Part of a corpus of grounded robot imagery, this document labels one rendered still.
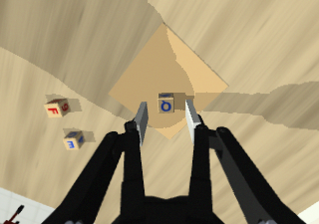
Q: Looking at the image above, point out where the tan flat mat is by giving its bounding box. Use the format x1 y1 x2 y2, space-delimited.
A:
109 23 227 139

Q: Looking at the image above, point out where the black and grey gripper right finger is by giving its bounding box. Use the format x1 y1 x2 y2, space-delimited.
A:
185 100 307 224

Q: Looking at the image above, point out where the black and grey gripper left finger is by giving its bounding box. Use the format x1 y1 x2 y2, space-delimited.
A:
41 102 149 224

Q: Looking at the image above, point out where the wooden letter block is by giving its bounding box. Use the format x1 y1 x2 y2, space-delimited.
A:
44 99 71 117
158 93 174 113
63 131 85 150

